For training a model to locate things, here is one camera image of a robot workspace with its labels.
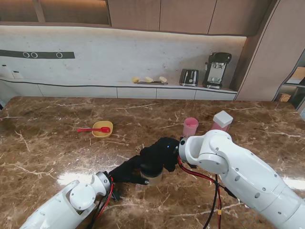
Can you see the yellow lemon piece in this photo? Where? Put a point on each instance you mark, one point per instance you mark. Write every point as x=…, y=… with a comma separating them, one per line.
x=135, y=79
x=163, y=79
x=149, y=79

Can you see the black and silver toaster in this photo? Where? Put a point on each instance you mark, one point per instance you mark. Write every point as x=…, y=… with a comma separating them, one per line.
x=189, y=77

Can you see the black espresso machine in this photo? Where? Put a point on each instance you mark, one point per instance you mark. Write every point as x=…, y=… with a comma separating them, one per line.
x=216, y=69

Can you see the pink container with white lid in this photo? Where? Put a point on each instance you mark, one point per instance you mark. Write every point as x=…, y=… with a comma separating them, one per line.
x=220, y=127

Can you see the tan book on shelf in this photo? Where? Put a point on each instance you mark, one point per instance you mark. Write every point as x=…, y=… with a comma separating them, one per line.
x=299, y=75

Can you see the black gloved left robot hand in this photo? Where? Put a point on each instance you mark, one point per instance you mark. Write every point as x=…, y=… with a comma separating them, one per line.
x=126, y=170

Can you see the red plastic spoon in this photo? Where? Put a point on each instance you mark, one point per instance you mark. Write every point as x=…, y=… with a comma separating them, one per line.
x=95, y=130

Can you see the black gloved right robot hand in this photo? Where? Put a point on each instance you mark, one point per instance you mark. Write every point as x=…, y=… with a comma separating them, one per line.
x=159, y=153

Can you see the clear grain jar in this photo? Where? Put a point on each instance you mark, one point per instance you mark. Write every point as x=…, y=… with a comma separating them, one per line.
x=153, y=180

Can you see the white wall device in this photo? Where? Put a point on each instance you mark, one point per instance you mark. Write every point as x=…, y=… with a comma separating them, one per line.
x=17, y=74
x=3, y=70

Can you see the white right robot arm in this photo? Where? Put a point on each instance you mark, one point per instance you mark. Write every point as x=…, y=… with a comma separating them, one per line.
x=243, y=171

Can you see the dark open shelf unit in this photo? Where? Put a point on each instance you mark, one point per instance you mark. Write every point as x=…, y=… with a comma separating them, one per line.
x=299, y=93

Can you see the black wall power strip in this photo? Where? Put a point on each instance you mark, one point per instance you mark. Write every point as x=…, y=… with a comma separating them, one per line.
x=47, y=55

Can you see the white counter with drawers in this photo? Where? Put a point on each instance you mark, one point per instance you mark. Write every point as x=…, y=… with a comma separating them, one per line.
x=135, y=92

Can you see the yellow plastic bowl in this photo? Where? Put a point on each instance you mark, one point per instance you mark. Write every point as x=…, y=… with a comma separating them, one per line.
x=101, y=133

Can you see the small wooden box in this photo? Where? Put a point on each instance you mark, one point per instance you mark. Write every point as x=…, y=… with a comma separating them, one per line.
x=284, y=97

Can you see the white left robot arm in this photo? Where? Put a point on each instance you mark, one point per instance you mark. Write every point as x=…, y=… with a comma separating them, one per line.
x=64, y=202

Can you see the pink measuring cup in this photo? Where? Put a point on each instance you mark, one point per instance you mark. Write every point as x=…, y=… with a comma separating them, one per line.
x=190, y=127

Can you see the white square container lid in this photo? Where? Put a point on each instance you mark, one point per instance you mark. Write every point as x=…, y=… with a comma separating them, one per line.
x=222, y=118

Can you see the tall brown cabinet panel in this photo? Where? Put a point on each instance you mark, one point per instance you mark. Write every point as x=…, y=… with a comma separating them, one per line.
x=262, y=59

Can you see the dark cutting board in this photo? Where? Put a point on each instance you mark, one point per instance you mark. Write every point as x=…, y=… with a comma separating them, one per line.
x=147, y=83

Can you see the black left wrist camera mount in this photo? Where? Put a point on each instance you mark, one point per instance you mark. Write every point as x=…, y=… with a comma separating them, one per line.
x=116, y=195

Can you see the brown wall cabinets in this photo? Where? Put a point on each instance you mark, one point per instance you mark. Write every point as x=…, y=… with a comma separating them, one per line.
x=181, y=16

